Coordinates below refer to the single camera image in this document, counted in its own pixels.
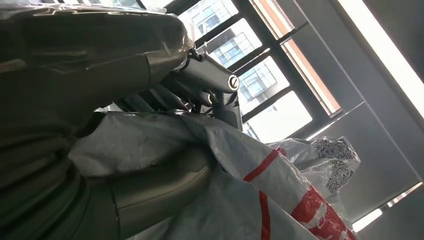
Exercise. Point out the grey red-printed courier package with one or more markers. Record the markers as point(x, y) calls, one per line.
point(215, 205)

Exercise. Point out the grey roller blind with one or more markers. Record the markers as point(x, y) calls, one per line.
point(381, 149)
point(404, 30)

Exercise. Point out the dark-framed glass window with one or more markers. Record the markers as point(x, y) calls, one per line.
point(278, 119)

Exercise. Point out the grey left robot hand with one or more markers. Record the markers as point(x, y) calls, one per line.
point(82, 66)

